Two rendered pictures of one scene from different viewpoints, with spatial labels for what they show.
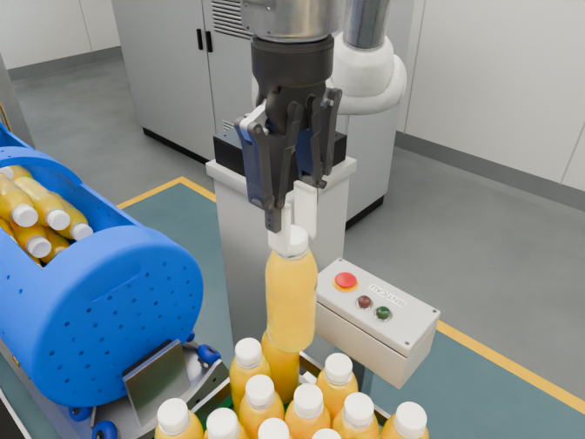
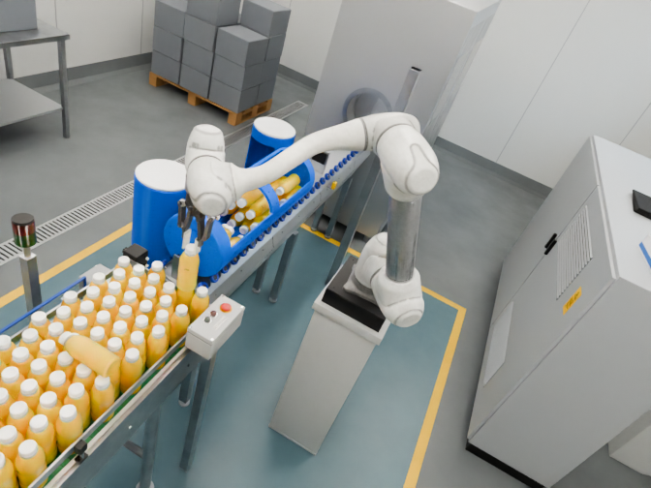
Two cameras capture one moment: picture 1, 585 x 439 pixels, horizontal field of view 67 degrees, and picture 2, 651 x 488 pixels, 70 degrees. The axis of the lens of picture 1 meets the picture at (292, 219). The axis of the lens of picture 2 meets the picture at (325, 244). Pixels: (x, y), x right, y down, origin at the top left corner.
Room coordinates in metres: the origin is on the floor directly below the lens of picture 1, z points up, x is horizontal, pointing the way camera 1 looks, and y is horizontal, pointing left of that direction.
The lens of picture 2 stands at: (0.21, -1.19, 2.34)
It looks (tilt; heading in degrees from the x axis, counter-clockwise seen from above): 36 degrees down; 60
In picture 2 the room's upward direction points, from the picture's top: 20 degrees clockwise
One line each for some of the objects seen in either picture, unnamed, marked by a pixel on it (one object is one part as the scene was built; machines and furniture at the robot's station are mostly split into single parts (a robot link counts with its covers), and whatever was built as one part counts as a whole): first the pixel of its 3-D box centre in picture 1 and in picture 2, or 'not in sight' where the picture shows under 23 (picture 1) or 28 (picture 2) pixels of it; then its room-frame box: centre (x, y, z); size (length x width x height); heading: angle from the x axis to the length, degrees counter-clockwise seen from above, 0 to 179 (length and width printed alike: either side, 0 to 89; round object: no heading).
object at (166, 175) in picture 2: not in sight; (165, 174); (0.39, 0.86, 1.03); 0.28 x 0.28 x 0.01
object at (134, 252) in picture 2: not in sight; (136, 259); (0.26, 0.32, 0.95); 0.10 x 0.07 x 0.10; 138
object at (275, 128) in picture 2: not in sight; (274, 127); (1.10, 1.54, 1.03); 0.28 x 0.28 x 0.01
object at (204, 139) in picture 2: not in sight; (205, 154); (0.42, -0.01, 1.67); 0.13 x 0.11 x 0.16; 89
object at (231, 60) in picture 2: not in sight; (218, 47); (1.14, 4.29, 0.59); 1.20 x 0.80 x 1.19; 138
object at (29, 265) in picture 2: not in sight; (41, 354); (-0.09, 0.18, 0.55); 0.04 x 0.04 x 1.10; 48
